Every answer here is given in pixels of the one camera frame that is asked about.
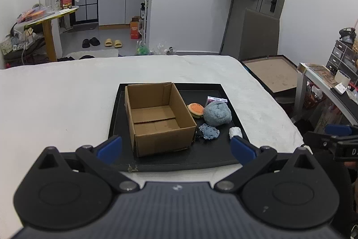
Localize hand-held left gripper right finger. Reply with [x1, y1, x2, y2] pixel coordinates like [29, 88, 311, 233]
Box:
[214, 136, 323, 194]

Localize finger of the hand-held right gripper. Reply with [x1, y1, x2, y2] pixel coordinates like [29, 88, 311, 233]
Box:
[325, 124, 358, 139]
[304, 131, 341, 150]

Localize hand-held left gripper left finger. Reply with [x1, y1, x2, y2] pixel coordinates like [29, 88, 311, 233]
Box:
[36, 136, 141, 194]

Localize small blue plush toy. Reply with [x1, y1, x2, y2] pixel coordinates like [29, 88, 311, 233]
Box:
[196, 123, 221, 141]

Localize large blue plush toy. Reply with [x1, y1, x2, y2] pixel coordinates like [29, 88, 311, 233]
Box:
[203, 101, 233, 127]

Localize brown cardboard box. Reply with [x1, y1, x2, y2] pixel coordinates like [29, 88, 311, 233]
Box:
[124, 82, 198, 158]

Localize purple packet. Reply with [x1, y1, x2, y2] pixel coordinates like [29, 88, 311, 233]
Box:
[205, 96, 228, 106]

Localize orange watermelon plush toy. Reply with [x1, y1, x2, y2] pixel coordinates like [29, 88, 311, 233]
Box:
[187, 103, 205, 118]

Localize black tray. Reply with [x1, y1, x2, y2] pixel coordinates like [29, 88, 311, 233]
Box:
[108, 83, 251, 172]

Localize white desk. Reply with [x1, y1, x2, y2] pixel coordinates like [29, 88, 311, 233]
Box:
[296, 62, 358, 123]

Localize white tape roll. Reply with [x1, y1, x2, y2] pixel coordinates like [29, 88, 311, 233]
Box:
[335, 69, 350, 86]

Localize dark drawer organizer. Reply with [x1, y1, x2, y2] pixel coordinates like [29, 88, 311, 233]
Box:
[326, 39, 358, 75]

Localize brown framed board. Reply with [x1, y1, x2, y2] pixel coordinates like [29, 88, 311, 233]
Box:
[241, 54, 298, 94]

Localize white floor rug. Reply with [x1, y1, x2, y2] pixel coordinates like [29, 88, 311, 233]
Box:
[63, 48, 119, 60]

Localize green plastic bag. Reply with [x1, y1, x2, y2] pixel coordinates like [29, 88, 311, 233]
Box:
[136, 43, 150, 56]

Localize clear plastic bag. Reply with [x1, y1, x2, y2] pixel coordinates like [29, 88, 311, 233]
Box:
[155, 41, 177, 55]

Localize grey padded panel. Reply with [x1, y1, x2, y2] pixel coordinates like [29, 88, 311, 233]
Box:
[237, 7, 280, 60]

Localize orange cardboard box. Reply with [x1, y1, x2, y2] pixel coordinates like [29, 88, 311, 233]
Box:
[130, 17, 143, 39]

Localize grey metal pole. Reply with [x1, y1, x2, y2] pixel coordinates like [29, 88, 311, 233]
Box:
[219, 0, 236, 55]

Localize yellow round table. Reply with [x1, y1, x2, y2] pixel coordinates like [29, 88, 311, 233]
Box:
[25, 6, 79, 62]

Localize clutter pile under table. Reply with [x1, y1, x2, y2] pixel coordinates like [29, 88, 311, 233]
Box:
[0, 26, 47, 64]

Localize white kitchen cabinet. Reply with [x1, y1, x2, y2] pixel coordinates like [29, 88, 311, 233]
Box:
[97, 0, 150, 26]

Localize black door lock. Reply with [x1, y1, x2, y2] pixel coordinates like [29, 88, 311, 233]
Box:
[264, 0, 280, 13]

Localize red carton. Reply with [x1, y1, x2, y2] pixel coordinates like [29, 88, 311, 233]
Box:
[57, 0, 74, 11]

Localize colourful items on table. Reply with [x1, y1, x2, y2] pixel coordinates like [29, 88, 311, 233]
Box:
[17, 8, 55, 23]

